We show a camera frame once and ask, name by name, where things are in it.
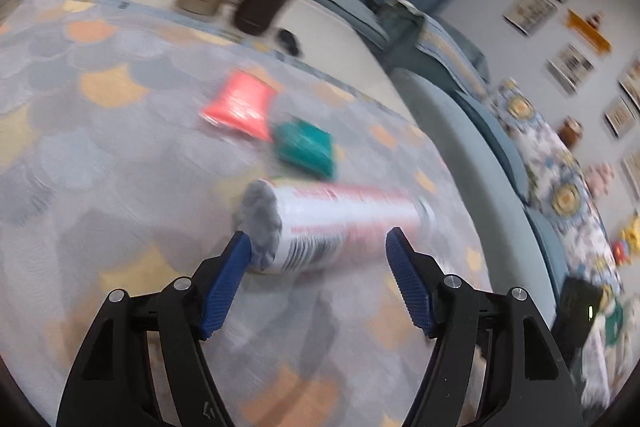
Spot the black butterfly picture frame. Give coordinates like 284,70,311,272
602,96,637,138

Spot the yellow plush toy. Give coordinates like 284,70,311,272
612,214,640,265

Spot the pink pig plush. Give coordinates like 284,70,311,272
585,162,615,195

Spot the white collage picture frame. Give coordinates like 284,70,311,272
546,43,596,94

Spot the pink snack packet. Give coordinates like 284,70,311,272
200,72,278,142

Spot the white cylindrical can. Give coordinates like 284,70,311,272
235,179,436,275

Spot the black key fob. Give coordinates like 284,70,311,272
277,28,303,55

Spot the blue sofa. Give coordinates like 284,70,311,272
255,0,640,408

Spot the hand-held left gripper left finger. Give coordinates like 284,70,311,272
55,231,252,427

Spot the brown monkey plush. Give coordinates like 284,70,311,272
557,117,585,150

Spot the fan-patterned grey table cloth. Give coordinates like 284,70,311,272
0,0,493,427

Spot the floral sofa back cover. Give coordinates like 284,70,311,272
487,79,626,408

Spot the green snack packet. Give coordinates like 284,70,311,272
272,119,335,180

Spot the striped blue sofa throw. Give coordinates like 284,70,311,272
415,14,488,98

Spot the orange wall shelf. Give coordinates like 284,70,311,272
566,8,613,52

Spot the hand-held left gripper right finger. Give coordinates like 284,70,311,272
385,228,586,427

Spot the white butterfly picture frame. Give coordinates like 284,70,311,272
621,154,640,200

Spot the tall black picture frame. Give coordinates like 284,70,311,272
502,0,558,36

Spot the blue cushion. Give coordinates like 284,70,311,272
525,207,568,278
452,89,521,202

